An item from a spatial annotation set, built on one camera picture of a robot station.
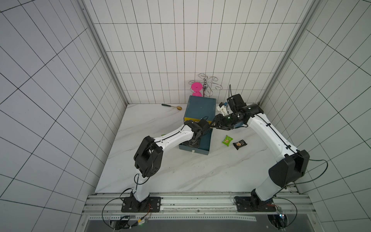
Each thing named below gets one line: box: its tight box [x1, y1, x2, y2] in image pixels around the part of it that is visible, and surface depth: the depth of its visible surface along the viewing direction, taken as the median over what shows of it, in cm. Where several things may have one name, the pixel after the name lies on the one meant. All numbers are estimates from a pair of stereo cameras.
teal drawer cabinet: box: [183, 95, 217, 138], surface depth 91 cm
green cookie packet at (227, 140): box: [221, 134, 234, 147], surface depth 99 cm
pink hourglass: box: [190, 82, 203, 97], surface depth 92 cm
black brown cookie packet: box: [232, 139, 248, 151], surface depth 97 cm
